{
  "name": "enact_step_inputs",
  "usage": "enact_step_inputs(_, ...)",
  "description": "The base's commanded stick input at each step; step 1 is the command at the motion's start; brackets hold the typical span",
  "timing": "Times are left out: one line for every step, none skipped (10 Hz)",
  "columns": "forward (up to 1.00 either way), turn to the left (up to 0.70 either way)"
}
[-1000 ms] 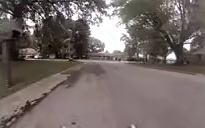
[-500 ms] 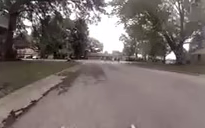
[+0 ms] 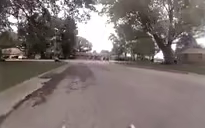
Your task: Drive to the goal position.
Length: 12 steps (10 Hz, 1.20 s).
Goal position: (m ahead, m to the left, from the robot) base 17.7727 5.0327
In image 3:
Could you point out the pale house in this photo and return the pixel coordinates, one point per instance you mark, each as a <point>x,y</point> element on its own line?
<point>11,52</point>

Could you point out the row of distant trees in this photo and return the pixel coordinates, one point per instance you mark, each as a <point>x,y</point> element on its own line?
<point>130,46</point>

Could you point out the pale concrete kerb strip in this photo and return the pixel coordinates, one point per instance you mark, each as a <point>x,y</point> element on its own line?
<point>10,95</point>

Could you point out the grey asphalt road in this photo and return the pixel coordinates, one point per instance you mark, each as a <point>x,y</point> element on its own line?
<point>123,96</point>

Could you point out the green grass verge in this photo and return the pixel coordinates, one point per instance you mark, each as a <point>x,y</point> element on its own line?
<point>190,68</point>

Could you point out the low brown house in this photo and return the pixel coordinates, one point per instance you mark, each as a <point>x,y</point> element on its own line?
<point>196,55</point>

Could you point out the group of dark trees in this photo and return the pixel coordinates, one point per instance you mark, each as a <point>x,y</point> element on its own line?
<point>53,36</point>

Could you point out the large leaning tree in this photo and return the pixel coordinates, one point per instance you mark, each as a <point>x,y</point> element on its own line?
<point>163,40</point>

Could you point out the green grass lawn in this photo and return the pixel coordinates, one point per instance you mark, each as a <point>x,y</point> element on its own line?
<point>10,73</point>

